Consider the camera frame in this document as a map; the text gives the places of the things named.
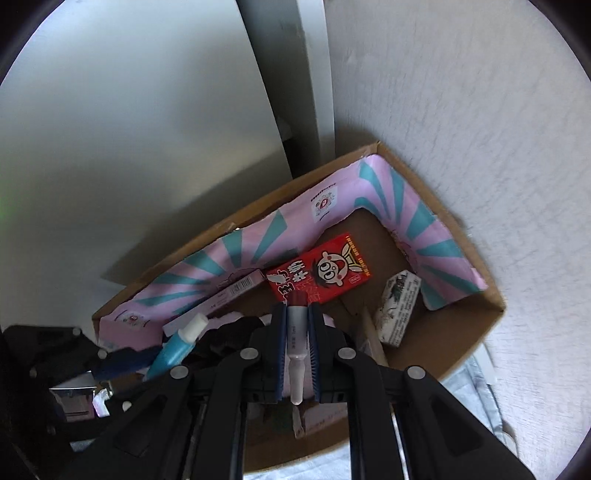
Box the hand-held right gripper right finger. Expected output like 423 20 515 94
309 304 536 480

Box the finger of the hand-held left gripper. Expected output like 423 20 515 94
95 390 153 418
2 324 162 383

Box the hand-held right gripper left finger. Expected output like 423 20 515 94
60 305 288 480

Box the white vial with red cap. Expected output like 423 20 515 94
285 291 308 407

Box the clear plastic floss pick box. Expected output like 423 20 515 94
50 382 114 418

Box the beige wooden stick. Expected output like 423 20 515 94
355 307 391 367

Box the blue and white tube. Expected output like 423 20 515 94
143 313 211 381

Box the pink slim box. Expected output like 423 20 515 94
161 268 266 337

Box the white patterned small box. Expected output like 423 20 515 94
373 270 422 348

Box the cardboard box with pink lining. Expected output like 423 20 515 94
91 141 506 474

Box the white door frame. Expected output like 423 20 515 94
235 0 338 181

